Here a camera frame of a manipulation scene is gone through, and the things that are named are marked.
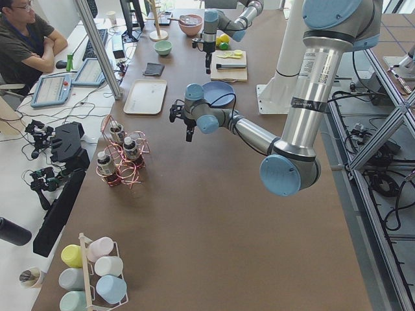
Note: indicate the white cup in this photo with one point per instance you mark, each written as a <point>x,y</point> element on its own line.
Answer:
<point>109,265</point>

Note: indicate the pink bowl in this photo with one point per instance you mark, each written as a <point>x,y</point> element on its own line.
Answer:
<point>192,30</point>

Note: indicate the grey cup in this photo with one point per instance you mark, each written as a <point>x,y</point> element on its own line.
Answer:
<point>72,279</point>

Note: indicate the blue teach pendant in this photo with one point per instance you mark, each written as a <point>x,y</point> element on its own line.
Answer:
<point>89,75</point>
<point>51,91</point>

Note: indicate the green bowl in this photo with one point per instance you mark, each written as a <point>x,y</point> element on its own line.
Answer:
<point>163,47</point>

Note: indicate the cream rabbit tray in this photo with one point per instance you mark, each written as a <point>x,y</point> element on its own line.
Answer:
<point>145,97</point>

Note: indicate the blue plate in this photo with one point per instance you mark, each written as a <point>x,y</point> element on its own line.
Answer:
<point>218,94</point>

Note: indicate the steel ice scoop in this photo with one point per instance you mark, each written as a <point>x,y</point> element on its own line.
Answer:
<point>186,20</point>

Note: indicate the black thermos bottle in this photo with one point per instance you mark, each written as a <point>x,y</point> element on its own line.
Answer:
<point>14,233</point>

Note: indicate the dark bottle upper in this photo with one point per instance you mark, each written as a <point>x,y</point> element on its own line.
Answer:
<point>117,132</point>

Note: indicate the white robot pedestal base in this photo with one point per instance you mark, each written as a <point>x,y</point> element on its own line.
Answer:
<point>275,97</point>

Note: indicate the dark bottle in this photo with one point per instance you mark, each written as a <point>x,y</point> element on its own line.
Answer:
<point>106,167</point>
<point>117,132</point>
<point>131,150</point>

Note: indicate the aluminium frame post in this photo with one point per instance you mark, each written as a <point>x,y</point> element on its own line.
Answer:
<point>93,34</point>

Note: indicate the dark bottle lower left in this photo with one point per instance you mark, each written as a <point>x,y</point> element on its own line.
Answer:
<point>131,150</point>

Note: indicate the yellow lemon lower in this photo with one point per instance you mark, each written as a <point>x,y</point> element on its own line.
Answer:
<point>218,41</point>

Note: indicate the blue teach pendant far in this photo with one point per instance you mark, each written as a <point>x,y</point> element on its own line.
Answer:
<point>89,75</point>

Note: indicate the yellow lemon upper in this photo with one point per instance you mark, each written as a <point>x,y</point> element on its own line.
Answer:
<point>224,38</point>

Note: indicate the green lime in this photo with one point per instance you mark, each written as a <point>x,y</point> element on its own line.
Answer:
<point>224,46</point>

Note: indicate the pale green cup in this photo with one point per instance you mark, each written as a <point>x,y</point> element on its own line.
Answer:
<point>73,301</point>

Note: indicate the dark bottle lower right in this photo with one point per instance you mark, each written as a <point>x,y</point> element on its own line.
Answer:
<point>106,167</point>

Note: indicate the yellow cup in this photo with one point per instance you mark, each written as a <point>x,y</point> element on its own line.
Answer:
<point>71,255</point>

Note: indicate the wooden cutting board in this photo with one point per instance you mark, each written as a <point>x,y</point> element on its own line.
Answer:
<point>228,75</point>

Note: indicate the pink cup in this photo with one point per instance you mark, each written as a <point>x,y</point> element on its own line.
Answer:
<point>99,248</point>

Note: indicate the light blue cup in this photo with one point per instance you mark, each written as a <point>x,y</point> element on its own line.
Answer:
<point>112,289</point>

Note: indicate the seated person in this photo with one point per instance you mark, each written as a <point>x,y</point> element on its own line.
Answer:
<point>28,45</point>

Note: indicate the yellow lemon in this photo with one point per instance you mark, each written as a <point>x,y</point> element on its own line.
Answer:
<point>218,41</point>
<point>224,38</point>

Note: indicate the lemon half upper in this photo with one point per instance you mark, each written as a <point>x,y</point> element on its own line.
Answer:
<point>238,53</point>

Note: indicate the copper wire bottle rack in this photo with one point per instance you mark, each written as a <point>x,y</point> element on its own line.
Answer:
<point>128,172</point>

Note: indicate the steel muddler black tip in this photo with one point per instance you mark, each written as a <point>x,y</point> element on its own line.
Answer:
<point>230,66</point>

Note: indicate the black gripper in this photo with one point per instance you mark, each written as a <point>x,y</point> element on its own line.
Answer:
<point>189,122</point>
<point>208,48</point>

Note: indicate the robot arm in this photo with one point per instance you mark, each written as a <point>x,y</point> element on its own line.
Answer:
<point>332,28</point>
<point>215,19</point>

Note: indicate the blue teach pendant near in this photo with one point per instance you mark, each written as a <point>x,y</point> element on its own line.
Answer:
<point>51,91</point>

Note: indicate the yellow plastic knife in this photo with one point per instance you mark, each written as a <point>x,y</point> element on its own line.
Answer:
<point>222,56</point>

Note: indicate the paper cup with utensils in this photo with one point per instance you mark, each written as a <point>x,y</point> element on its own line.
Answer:
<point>32,278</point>

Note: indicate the wooden mug tree stand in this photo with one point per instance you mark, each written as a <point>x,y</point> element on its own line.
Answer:
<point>158,34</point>

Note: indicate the grey folded cloth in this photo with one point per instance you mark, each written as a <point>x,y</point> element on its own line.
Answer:
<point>154,69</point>

